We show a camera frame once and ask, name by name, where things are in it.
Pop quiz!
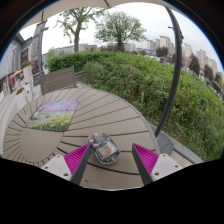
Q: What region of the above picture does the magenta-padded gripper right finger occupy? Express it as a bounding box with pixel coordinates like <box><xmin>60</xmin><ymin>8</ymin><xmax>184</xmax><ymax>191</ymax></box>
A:
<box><xmin>131</xmin><ymin>143</ymin><xmax>184</xmax><ymax>186</ymax></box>

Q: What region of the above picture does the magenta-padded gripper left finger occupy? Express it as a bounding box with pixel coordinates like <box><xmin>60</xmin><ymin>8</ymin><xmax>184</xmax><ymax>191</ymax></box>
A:
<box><xmin>41</xmin><ymin>143</ymin><xmax>92</xmax><ymax>186</ymax></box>

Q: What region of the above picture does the transparent grey computer mouse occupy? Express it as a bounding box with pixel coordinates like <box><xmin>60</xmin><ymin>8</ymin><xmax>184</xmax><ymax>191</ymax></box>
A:
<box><xmin>86</xmin><ymin>132</ymin><xmax>122</xmax><ymax>165</ymax></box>

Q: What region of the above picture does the flower landscape print mouse pad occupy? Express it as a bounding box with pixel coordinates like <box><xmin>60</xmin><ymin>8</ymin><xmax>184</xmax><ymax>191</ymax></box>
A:
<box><xmin>25</xmin><ymin>98</ymin><xmax>81</xmax><ymax>133</ymax></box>

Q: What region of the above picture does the low white flower planter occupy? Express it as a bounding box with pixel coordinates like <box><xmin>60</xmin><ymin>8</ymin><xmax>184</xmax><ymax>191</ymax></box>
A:
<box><xmin>14</xmin><ymin>86</ymin><xmax>33</xmax><ymax>112</ymax></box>

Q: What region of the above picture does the brown slatted outdoor chair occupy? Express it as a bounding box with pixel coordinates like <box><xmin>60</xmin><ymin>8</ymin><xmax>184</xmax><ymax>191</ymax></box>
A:
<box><xmin>37</xmin><ymin>65</ymin><xmax>78</xmax><ymax>96</ymax></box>

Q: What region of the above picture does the black curved parasol pole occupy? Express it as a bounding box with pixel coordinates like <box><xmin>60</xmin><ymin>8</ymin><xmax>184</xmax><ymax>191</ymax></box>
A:
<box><xmin>153</xmin><ymin>6</ymin><xmax>185</xmax><ymax>139</ymax></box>

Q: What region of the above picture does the tall white flower planter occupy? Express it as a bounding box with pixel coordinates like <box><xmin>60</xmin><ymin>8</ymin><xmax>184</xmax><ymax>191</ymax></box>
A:
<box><xmin>21</xmin><ymin>59</ymin><xmax>35</xmax><ymax>88</ymax></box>

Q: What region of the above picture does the beige apartment buildings group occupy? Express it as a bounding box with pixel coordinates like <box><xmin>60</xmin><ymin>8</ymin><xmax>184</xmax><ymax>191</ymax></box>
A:
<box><xmin>124</xmin><ymin>34</ymin><xmax>224</xmax><ymax>81</ymax></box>

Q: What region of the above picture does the thin-crowned tree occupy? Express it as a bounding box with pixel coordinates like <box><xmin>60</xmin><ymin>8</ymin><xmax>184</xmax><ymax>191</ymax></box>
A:
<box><xmin>54</xmin><ymin>7</ymin><xmax>102</xmax><ymax>53</ymax></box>

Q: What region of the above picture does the round-crowned tree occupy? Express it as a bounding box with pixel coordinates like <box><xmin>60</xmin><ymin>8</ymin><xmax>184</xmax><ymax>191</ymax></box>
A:
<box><xmin>94</xmin><ymin>11</ymin><xmax>148</xmax><ymax>52</ymax></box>

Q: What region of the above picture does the beige parasol canopy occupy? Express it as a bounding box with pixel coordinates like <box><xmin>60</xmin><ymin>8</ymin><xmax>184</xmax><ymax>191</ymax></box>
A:
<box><xmin>22</xmin><ymin>0</ymin><xmax>169</xmax><ymax>30</ymax></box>

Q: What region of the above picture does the grey banner sign post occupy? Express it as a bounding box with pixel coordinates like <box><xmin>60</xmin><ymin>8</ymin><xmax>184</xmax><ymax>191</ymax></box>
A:
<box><xmin>31</xmin><ymin>21</ymin><xmax>50</xmax><ymax>75</ymax></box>

